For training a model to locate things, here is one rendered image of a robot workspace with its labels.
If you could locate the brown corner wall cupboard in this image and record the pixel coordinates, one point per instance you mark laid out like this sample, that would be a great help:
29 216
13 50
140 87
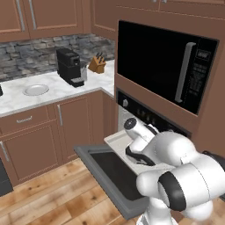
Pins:
104 16

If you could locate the white oven rack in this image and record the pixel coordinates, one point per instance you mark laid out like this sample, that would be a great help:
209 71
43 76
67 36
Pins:
117 142

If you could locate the brown narrow base cupboard door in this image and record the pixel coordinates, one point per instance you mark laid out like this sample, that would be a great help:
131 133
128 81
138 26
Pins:
76 129

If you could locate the brown wall cupboard door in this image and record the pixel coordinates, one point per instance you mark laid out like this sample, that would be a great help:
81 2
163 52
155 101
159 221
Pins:
10 17
55 16

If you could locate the silver oven knob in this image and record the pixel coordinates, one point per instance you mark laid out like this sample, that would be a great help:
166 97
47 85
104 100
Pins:
125 103

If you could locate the black appliance front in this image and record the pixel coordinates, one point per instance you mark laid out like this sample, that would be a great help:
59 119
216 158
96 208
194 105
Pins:
4 178

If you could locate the brown wide base cupboard door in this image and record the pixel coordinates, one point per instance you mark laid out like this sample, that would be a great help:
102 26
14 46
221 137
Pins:
32 152

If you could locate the grey oven door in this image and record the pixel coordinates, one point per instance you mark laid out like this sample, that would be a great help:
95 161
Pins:
111 175

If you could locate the black object on worktop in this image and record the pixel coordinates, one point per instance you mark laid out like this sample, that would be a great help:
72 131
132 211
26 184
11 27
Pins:
1 90

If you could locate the black coffee machine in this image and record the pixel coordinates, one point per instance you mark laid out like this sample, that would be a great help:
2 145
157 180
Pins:
68 66

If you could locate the brown drawer front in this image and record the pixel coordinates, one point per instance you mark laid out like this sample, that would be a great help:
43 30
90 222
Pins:
26 119

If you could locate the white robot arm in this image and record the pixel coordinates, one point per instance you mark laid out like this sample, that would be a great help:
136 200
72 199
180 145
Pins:
178 164

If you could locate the white round plate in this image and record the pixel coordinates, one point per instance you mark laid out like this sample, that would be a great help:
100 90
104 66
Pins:
35 89

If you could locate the black microwave oven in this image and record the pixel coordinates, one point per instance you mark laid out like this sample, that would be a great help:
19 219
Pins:
152 60

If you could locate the wooden knife block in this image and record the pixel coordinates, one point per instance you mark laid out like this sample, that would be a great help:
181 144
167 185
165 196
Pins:
96 65

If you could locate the brown cupboard above microwave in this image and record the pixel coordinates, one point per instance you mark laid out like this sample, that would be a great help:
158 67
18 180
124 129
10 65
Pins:
175 7

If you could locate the black and silver oven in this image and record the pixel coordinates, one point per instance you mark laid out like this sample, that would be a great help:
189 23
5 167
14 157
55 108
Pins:
140 112

